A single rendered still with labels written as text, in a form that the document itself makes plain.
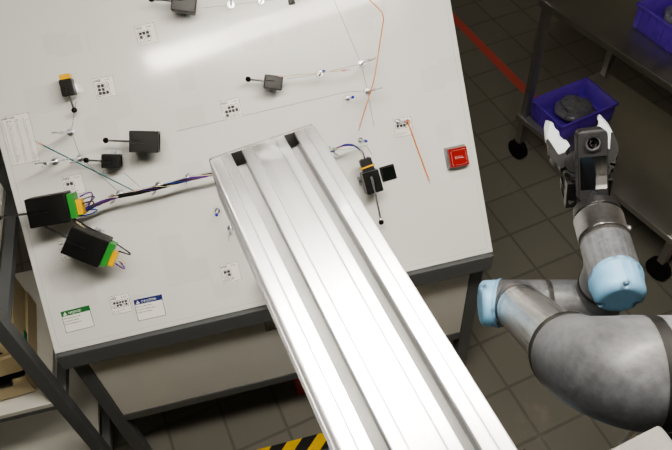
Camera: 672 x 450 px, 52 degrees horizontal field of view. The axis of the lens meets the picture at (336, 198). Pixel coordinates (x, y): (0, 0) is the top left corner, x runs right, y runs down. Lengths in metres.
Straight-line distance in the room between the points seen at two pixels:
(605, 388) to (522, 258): 2.32
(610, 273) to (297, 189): 0.62
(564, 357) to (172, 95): 1.27
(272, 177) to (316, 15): 1.30
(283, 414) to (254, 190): 2.14
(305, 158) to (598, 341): 0.36
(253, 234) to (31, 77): 1.40
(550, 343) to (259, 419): 1.96
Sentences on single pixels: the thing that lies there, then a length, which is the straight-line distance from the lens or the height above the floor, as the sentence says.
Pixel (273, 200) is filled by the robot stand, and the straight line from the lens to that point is 0.51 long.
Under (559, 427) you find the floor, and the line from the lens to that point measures 2.69.
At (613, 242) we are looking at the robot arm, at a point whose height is 1.60.
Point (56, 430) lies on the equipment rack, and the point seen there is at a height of 0.24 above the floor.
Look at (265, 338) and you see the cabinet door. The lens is 2.04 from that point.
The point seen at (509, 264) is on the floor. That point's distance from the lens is 3.00.
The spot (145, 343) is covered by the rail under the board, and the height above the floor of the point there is 0.84.
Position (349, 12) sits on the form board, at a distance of 1.82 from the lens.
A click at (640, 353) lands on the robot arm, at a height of 1.81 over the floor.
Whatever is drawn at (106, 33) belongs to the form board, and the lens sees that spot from 1.81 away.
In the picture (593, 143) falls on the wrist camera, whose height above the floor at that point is 1.66.
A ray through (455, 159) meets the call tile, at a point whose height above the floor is 1.10.
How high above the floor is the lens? 2.41
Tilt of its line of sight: 49 degrees down
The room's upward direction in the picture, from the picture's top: 4 degrees counter-clockwise
